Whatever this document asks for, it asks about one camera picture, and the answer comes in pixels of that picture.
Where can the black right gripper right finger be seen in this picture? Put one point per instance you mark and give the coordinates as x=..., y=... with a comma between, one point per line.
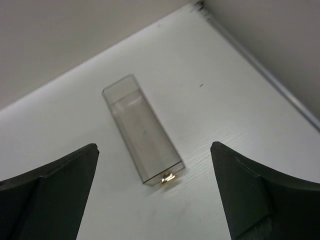
x=261, y=203

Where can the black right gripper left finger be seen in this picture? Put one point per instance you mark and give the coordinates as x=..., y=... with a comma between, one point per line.
x=48, y=202

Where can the clear plastic box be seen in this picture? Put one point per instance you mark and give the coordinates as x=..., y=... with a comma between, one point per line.
x=154, y=155

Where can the aluminium table edge rail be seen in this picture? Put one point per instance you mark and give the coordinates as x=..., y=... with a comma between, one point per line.
x=257, y=65

